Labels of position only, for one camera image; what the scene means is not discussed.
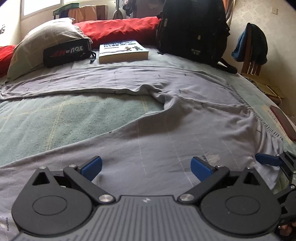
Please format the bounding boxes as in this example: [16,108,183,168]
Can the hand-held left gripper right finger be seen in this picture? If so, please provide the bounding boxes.
[178,156,261,205]

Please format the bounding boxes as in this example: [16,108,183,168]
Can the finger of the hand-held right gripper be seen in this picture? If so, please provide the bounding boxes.
[255,151,296,179]
[275,183,296,206]

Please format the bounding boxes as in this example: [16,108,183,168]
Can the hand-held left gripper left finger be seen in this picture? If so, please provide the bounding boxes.
[32,155,116,206]

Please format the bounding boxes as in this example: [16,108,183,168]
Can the grey pants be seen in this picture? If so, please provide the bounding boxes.
[0,65,285,241]

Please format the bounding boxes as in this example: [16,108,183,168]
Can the clothes rack with garments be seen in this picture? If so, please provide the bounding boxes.
[112,0,164,20]

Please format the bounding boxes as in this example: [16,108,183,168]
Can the person's right hand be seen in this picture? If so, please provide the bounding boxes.
[278,222,296,241]

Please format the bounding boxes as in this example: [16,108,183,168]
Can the red smartphone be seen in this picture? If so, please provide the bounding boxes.
[269,105,296,141]

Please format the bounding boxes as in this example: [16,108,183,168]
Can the wooden chair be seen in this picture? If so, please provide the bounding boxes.
[240,23,285,105]

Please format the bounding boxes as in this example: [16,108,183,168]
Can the thick paperback book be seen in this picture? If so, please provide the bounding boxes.
[99,39,149,64]

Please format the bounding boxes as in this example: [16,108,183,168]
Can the black zip pouch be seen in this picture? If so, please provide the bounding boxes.
[43,38,96,68]

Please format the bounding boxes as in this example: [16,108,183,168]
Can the blue green garment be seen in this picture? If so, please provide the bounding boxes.
[231,23,269,66]

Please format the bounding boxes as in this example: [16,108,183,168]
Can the grey green pillow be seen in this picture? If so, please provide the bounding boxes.
[6,18,93,81]

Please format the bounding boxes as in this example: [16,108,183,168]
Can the black backpack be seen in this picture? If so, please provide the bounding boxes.
[156,0,238,75]

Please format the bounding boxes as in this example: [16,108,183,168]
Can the red crumpled blanket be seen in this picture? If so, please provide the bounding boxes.
[73,17,162,47]

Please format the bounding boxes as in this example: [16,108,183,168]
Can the orange patterned curtain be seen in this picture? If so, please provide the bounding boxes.
[222,0,235,24]

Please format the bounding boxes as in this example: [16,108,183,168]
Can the brown cardboard boxes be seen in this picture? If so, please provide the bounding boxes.
[69,5,109,22]

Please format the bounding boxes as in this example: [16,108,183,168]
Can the green flat box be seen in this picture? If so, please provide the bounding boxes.
[52,3,80,18]

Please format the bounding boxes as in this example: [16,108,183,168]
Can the window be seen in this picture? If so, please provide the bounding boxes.
[22,0,116,16]

